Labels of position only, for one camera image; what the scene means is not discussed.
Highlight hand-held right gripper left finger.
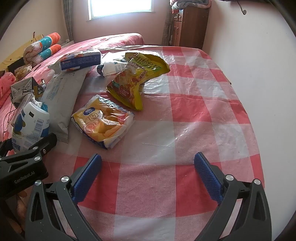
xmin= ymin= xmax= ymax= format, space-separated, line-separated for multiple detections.
xmin=24 ymin=153 xmax=102 ymax=241

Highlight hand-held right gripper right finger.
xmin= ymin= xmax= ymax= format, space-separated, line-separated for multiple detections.
xmin=194 ymin=152 xmax=272 ymax=241

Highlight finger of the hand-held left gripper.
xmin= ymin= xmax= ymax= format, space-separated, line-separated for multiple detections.
xmin=0 ymin=140 xmax=13 ymax=158
xmin=0 ymin=133 xmax=58 ymax=163

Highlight large white snack bag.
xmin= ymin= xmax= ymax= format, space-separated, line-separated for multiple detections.
xmin=40 ymin=67 xmax=93 ymax=144

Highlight brown snack wrapper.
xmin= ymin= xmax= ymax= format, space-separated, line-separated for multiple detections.
xmin=34 ymin=79 xmax=47 ymax=96

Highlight yellow bread packet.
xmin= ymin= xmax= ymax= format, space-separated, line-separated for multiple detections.
xmin=71 ymin=95 xmax=135 ymax=150

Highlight white milk carton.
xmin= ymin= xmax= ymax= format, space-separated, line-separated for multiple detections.
xmin=10 ymin=77 xmax=35 ymax=109

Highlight white plastic bottle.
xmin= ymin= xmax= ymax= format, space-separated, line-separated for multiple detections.
xmin=97 ymin=58 xmax=127 ymax=77

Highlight yellow snack bag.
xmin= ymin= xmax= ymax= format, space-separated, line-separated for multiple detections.
xmin=106 ymin=52 xmax=171 ymax=112

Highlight floral brown pillow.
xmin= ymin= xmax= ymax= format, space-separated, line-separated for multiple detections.
xmin=14 ymin=64 xmax=33 ymax=77

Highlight rolled patterned quilt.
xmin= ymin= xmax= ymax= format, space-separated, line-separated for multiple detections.
xmin=23 ymin=32 xmax=62 ymax=56
xmin=25 ymin=44 xmax=62 ymax=68

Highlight yellow headboard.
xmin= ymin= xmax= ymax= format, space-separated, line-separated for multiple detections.
xmin=0 ymin=34 xmax=47 ymax=70

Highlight pink bed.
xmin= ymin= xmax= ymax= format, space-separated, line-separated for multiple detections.
xmin=0 ymin=32 xmax=145 ymax=139

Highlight grey patterned curtain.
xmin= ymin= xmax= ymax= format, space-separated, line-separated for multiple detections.
xmin=63 ymin=0 xmax=75 ymax=42
xmin=161 ymin=0 xmax=174 ymax=46

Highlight brown wooden cabinet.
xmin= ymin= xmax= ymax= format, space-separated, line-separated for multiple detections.
xmin=171 ymin=6 xmax=210 ymax=50

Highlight bright window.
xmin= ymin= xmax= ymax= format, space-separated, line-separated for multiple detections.
xmin=87 ymin=0 xmax=154 ymax=21

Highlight folded blankets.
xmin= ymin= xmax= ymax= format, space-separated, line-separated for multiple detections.
xmin=169 ymin=0 xmax=212 ymax=10

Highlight black charging cables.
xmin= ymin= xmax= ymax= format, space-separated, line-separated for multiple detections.
xmin=3 ymin=105 xmax=19 ymax=131

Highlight black wall cable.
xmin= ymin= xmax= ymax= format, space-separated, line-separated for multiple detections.
xmin=231 ymin=0 xmax=247 ymax=16

